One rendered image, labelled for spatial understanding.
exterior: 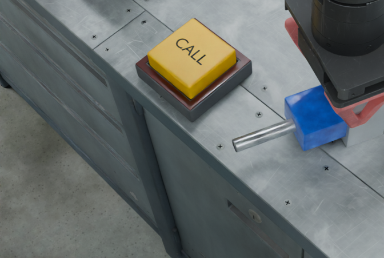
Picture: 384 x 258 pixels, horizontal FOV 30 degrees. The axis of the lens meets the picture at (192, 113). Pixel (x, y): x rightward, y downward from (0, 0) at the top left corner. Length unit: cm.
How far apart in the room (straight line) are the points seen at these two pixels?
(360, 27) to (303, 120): 13
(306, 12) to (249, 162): 15
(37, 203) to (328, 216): 106
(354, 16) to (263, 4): 26
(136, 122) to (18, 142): 74
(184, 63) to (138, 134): 37
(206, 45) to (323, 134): 14
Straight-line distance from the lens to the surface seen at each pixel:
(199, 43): 67
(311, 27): 55
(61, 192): 160
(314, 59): 54
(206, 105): 66
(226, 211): 97
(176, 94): 66
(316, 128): 61
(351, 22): 50
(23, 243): 157
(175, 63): 66
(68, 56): 110
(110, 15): 76
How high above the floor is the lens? 135
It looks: 56 degrees down
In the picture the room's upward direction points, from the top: 11 degrees counter-clockwise
